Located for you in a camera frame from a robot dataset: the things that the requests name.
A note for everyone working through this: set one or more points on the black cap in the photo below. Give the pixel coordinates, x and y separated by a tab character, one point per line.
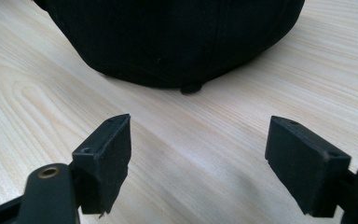
171	40

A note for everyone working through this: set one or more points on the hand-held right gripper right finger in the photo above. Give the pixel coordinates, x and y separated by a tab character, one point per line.
304	168

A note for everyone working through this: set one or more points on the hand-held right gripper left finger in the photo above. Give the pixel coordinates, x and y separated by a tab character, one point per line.
105	161

